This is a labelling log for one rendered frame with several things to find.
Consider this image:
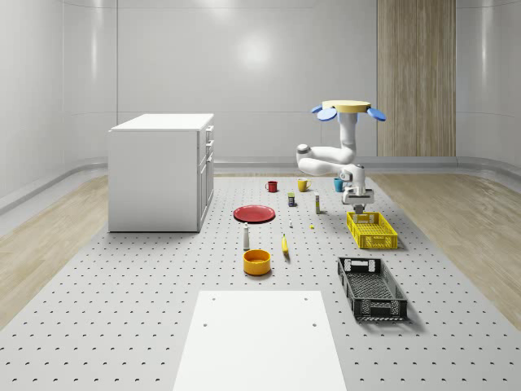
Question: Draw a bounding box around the yellow basket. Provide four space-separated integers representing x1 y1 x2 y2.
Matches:
345 210 400 250

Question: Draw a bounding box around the white board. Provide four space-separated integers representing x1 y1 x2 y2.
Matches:
172 290 348 391

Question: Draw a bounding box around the dark grey basket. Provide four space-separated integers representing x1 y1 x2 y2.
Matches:
336 257 409 324

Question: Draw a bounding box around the white cabinet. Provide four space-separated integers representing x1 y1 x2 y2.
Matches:
107 112 216 234

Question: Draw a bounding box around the red plate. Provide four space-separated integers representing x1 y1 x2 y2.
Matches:
232 204 278 224

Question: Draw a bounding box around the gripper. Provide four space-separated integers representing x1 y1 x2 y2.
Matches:
341 187 375 216

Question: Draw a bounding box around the yellow bowl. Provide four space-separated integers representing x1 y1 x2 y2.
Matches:
242 248 273 277

